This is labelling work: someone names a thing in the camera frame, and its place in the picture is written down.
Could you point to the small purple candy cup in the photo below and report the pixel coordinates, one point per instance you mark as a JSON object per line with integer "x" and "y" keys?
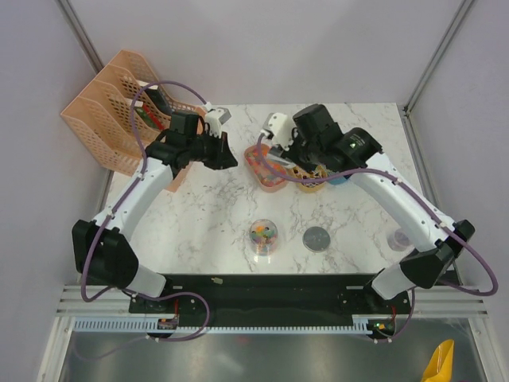
{"x": 398, "y": 240}

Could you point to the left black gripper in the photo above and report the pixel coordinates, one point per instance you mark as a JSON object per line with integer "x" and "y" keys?
{"x": 223, "y": 157}

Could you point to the pink star candy tray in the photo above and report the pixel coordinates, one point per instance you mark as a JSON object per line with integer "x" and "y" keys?
{"x": 266, "y": 180}

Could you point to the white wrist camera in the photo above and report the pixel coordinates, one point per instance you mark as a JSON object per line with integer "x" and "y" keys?
{"x": 215, "y": 119}
{"x": 278, "y": 129}

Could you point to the tan lollipop tray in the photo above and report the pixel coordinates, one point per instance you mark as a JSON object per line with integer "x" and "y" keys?
{"x": 308, "y": 182}

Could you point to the peach file organizer rack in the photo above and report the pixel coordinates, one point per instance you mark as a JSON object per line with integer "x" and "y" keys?
{"x": 100, "y": 114}

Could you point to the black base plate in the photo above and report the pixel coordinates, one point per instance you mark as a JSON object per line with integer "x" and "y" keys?
{"x": 267, "y": 300}

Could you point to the silver jar lid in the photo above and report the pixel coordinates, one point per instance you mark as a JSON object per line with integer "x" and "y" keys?
{"x": 316, "y": 239}

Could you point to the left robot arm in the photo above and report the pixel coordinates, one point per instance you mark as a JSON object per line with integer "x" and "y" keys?
{"x": 102, "y": 245}

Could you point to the black book in rack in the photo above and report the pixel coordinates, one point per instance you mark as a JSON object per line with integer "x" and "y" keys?
{"x": 159, "y": 101}

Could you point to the blue jelly candy tray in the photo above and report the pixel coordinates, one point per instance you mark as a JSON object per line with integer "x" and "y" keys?
{"x": 334, "y": 179}

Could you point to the metal candy scoop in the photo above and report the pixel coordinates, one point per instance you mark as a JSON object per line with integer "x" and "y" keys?
{"x": 278, "y": 159}

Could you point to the yellow plastic scoop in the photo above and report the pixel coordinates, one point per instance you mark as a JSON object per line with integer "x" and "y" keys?
{"x": 440, "y": 366}

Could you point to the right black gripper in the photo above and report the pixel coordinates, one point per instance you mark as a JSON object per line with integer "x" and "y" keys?
{"x": 290, "y": 153}

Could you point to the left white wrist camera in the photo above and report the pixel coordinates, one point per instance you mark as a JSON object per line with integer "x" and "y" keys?
{"x": 215, "y": 119}

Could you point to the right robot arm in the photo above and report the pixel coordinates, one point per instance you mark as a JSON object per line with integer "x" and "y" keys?
{"x": 437, "y": 238}

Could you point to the white cable duct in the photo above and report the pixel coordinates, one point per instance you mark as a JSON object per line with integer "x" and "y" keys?
{"x": 160, "y": 326}

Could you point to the red green book in rack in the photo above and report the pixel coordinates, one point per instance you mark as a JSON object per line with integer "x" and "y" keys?
{"x": 149, "y": 118}

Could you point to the clear plastic jar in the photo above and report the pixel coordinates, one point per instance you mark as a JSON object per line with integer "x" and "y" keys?
{"x": 263, "y": 238}

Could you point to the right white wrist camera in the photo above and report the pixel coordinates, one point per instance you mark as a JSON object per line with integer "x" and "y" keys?
{"x": 278, "y": 129}

